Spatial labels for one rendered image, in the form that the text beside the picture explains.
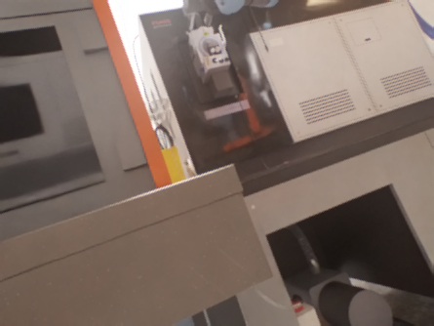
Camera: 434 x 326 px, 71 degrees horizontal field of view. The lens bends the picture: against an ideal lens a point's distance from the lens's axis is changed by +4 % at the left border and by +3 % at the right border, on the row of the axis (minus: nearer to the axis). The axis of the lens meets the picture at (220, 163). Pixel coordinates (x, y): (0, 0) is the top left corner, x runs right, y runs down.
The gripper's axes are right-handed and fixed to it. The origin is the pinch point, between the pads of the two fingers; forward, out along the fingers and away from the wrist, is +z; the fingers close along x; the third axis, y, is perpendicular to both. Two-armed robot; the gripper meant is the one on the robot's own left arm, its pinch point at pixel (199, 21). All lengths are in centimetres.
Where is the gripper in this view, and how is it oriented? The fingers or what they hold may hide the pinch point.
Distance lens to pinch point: 118.4
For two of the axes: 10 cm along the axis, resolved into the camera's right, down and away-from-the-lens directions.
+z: -2.1, 2.2, 9.5
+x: -9.1, 3.0, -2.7
